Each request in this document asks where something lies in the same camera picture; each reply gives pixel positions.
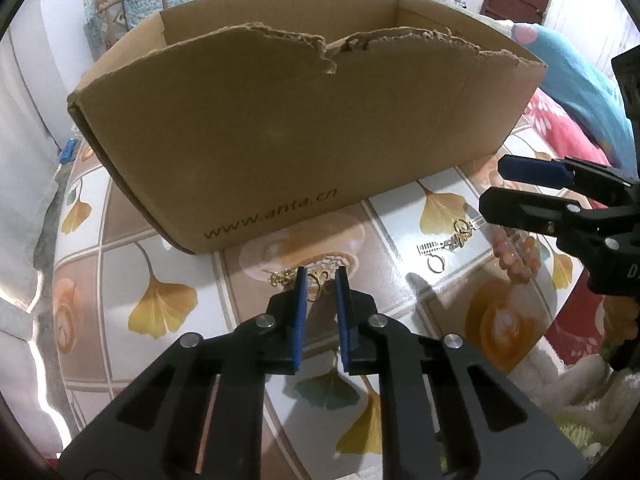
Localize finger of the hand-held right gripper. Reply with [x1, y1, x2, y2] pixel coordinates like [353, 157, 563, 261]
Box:
[478, 186, 601, 241]
[497, 154, 631, 196]

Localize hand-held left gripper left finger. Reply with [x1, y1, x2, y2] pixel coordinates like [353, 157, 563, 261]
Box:
[59, 266, 310, 480]

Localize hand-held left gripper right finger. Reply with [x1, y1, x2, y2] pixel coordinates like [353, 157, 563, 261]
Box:
[334, 265, 586, 480]

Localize gold earrings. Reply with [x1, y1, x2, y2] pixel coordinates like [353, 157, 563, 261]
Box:
[269, 266, 337, 303]

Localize orange bead bracelet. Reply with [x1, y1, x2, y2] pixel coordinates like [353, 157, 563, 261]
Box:
[487, 222, 543, 283]

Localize gold and silver keychain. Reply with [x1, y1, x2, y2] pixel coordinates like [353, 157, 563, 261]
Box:
[416, 215, 485, 273]

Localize brown cardboard box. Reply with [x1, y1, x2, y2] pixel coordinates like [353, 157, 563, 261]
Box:
[66, 0, 547, 256]

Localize pink floral blanket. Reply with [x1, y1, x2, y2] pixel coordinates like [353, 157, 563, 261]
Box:
[520, 87, 623, 168]

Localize teal pillow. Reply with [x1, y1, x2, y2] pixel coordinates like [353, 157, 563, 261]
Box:
[510, 22, 640, 171]

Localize leaf pattern table sheet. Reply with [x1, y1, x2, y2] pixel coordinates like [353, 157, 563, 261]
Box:
[50, 87, 606, 480]

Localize white green fleece garment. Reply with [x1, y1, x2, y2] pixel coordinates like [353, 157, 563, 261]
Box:
[510, 340, 631, 461]

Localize blue plastic object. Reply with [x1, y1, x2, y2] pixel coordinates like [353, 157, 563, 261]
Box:
[57, 137, 81, 166]

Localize white curtain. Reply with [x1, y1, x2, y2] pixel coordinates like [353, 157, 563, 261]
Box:
[0, 25, 71, 456]

